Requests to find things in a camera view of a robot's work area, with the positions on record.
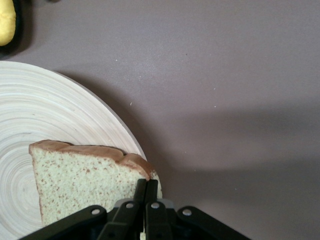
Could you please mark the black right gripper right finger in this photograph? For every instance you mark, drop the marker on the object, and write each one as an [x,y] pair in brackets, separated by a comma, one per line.
[157,222]

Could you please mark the yellow quilted oven mitt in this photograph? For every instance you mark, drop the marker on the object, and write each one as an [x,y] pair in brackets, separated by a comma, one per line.
[6,22]

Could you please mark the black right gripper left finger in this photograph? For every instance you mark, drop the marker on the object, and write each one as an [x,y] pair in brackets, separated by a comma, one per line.
[125,220]

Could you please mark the round wooden plate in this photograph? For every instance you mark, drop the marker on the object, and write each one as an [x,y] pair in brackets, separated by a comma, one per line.
[50,112]

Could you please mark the slice of bread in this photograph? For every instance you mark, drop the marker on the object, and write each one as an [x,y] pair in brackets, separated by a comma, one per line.
[87,180]

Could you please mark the brown table cover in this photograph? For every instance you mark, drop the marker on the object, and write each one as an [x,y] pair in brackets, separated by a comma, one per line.
[225,75]

